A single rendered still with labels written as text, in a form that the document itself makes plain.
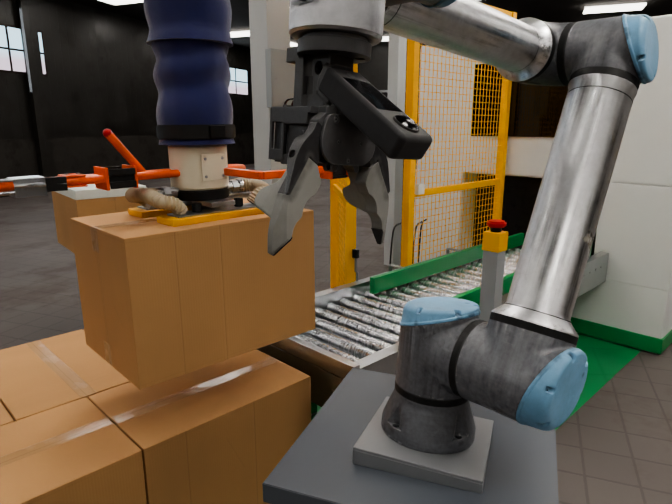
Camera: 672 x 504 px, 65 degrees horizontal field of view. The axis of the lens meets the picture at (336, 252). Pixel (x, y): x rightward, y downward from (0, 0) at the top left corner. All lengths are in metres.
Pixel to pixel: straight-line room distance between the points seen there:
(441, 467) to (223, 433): 0.83
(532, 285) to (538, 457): 0.37
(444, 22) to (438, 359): 0.57
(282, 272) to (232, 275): 0.18
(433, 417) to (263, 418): 0.83
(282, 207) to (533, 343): 0.57
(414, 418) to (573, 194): 0.50
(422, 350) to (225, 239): 0.69
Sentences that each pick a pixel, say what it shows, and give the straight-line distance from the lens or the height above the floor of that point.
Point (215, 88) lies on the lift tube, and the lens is 1.57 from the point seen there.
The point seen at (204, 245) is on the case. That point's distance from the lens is 1.45.
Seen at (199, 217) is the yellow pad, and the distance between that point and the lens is 1.49.
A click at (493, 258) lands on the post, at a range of 2.00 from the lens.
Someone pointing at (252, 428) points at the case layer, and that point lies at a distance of 1.76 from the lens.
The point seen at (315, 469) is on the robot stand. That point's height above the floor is 0.75.
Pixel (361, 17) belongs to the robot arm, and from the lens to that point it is 0.51.
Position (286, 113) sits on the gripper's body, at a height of 1.39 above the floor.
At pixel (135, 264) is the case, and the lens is 1.38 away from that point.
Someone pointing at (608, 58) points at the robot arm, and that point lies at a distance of 1.07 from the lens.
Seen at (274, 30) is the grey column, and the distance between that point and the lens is 3.06.
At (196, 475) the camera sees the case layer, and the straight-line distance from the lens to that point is 1.71.
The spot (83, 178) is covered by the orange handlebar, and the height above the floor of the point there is 1.25.
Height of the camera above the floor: 1.38
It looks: 14 degrees down
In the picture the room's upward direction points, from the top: straight up
